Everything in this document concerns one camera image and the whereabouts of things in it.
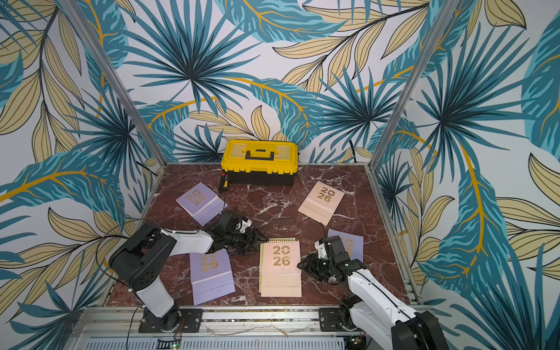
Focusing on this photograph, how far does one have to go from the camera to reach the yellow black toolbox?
100 cm

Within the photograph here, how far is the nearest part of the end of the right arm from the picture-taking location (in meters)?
0.62

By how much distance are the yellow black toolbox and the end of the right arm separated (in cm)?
40
